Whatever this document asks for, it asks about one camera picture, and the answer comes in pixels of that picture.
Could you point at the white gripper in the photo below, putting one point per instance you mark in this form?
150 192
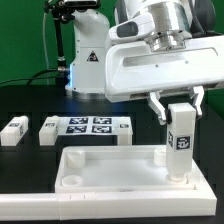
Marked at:
132 70

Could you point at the white desk top tray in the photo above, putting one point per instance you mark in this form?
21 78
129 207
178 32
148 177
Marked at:
116 169

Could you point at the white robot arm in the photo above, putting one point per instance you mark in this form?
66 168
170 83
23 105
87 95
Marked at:
173 20

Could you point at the fiducial marker sheet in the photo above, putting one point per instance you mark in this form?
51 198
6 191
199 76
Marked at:
87 125

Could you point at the white L-shaped corner guide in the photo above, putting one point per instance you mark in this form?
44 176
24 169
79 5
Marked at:
105 205

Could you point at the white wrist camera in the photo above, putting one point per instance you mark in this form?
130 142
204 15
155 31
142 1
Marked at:
132 30

